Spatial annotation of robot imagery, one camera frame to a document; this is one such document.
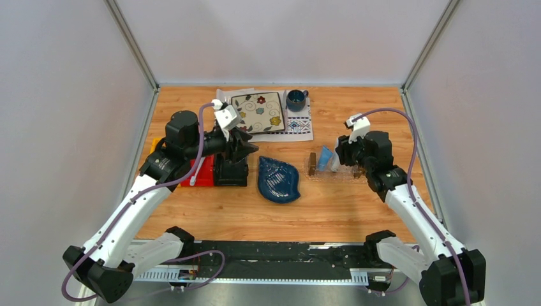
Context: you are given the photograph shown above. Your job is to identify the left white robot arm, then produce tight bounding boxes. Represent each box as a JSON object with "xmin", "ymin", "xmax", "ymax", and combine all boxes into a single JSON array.
[{"xmin": 63, "ymin": 107, "xmax": 258, "ymax": 303}]

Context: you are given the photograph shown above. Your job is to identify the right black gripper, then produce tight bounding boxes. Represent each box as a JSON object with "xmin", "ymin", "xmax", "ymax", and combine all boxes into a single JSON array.
[{"xmin": 334, "ymin": 130, "xmax": 373, "ymax": 172}]

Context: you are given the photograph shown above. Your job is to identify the silver knife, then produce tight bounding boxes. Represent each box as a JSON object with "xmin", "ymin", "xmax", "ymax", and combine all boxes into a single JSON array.
[{"xmin": 281, "ymin": 90, "xmax": 288, "ymax": 125}]

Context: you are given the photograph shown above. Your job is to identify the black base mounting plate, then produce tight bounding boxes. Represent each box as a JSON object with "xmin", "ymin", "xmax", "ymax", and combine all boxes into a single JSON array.
[{"xmin": 181, "ymin": 240, "xmax": 396, "ymax": 281}]

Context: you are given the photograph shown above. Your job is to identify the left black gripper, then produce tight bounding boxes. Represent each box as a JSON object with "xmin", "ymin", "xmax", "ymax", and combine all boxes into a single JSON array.
[{"xmin": 184, "ymin": 126, "xmax": 258, "ymax": 164}]

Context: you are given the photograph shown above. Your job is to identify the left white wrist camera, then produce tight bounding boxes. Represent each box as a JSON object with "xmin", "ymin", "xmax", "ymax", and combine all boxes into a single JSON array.
[{"xmin": 211, "ymin": 99, "xmax": 242, "ymax": 141}]

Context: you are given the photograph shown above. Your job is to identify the clear glass tray wooden handles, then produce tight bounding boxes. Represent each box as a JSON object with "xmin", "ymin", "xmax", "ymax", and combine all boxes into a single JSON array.
[{"xmin": 302, "ymin": 152, "xmax": 367, "ymax": 184}]

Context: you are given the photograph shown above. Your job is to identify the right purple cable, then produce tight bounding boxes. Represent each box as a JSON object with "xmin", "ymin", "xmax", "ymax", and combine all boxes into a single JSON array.
[{"xmin": 353, "ymin": 108, "xmax": 472, "ymax": 306}]

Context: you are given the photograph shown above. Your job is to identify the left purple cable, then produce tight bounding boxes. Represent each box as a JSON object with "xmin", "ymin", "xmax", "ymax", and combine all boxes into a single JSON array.
[{"xmin": 61, "ymin": 102, "xmax": 227, "ymax": 303}]

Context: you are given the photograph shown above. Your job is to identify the dark blue ceramic mug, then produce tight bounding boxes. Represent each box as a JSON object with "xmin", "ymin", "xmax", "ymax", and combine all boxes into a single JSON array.
[{"xmin": 286, "ymin": 89, "xmax": 309, "ymax": 112}]

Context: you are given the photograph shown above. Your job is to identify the yellow plastic bin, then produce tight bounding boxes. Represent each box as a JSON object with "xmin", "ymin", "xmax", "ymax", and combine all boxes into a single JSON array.
[{"xmin": 149, "ymin": 138, "xmax": 161, "ymax": 154}]

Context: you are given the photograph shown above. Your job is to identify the black plastic bin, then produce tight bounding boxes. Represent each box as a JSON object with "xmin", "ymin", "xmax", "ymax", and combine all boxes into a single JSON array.
[{"xmin": 213, "ymin": 154, "xmax": 249, "ymax": 187}]

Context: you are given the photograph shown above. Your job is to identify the square floral ceramic plate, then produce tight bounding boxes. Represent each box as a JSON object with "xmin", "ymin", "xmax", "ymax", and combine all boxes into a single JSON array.
[{"xmin": 231, "ymin": 92, "xmax": 285, "ymax": 134}]

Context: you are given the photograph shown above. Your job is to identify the white toothpaste tube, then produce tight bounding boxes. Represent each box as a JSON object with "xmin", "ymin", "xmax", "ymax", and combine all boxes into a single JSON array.
[{"xmin": 329, "ymin": 152, "xmax": 341, "ymax": 172}]

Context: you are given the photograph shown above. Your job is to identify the red plastic bin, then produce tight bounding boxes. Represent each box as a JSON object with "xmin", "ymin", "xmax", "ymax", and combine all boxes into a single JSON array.
[{"xmin": 181, "ymin": 155, "xmax": 215, "ymax": 187}]

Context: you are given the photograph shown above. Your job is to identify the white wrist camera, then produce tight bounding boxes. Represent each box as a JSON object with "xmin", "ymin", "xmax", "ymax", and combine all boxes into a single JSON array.
[
  {"xmin": 345, "ymin": 113, "xmax": 371, "ymax": 143},
  {"xmin": 211, "ymin": 99, "xmax": 242, "ymax": 141}
]

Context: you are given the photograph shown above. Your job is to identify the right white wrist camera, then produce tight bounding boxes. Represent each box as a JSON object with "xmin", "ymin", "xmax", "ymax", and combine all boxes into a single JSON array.
[{"xmin": 345, "ymin": 113, "xmax": 371, "ymax": 143}]

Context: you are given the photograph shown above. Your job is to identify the white toothbrush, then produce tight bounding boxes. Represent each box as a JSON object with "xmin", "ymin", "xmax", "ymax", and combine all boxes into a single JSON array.
[{"xmin": 189, "ymin": 157, "xmax": 206, "ymax": 187}]

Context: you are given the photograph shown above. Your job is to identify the purple cable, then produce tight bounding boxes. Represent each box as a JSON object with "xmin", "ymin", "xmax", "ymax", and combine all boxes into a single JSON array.
[
  {"xmin": 353, "ymin": 108, "xmax": 472, "ymax": 306},
  {"xmin": 61, "ymin": 102, "xmax": 227, "ymax": 303}
]

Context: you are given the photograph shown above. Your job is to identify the blue toothpaste tube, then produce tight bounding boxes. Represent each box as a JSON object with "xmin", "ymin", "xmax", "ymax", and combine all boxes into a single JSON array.
[{"xmin": 316, "ymin": 146, "xmax": 333, "ymax": 171}]

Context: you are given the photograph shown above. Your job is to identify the white patterned placemat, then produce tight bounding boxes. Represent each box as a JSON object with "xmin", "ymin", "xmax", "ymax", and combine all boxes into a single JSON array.
[{"xmin": 216, "ymin": 88, "xmax": 313, "ymax": 142}]

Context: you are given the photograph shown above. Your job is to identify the blue shell-shaped dish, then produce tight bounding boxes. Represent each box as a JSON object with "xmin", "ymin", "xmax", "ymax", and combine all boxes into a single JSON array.
[{"xmin": 257, "ymin": 156, "xmax": 301, "ymax": 204}]

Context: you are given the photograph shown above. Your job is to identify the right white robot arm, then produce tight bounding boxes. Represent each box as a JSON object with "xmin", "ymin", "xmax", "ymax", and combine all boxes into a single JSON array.
[{"xmin": 335, "ymin": 131, "xmax": 486, "ymax": 305}]

